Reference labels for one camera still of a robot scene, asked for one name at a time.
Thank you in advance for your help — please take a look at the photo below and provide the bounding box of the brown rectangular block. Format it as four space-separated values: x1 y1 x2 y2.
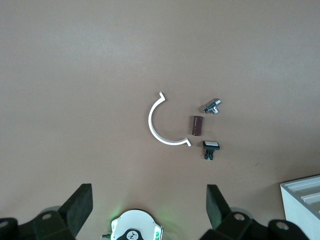
191 115 204 137

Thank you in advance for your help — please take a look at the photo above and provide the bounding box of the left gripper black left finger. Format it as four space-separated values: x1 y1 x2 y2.
0 183 94 240

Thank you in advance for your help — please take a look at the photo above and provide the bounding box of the white drawer cabinet housing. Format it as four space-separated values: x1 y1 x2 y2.
279 174 320 240

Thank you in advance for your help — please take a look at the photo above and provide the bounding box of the chrome metal valve fitting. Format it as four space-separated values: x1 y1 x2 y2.
201 98 222 115

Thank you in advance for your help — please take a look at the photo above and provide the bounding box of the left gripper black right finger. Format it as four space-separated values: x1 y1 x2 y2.
201 184 316 240

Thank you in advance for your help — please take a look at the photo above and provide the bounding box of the white plastic drawer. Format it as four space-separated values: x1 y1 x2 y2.
284 175 320 210

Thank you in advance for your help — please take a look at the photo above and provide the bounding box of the white half-ring pipe clamp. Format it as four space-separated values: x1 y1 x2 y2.
147 91 192 148

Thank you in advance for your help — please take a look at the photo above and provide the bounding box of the white-capped black push button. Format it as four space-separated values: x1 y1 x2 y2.
199 140 221 161

